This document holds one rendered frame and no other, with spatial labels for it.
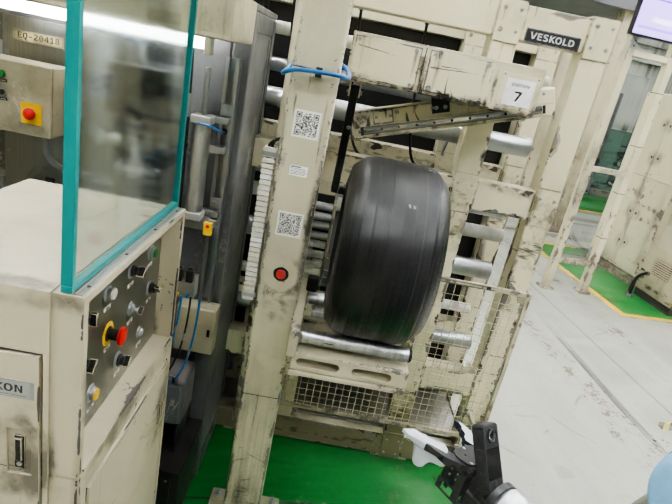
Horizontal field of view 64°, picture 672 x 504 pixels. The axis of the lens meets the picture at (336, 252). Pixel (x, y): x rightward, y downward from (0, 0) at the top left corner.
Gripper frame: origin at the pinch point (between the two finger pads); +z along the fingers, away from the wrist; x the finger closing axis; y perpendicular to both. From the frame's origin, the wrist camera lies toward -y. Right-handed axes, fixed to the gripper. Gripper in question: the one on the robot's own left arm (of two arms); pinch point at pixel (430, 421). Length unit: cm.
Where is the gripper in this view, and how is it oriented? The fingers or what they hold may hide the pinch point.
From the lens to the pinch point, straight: 113.6
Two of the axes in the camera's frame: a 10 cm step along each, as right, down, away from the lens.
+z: -5.3, -3.8, 7.6
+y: -3.0, 9.2, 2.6
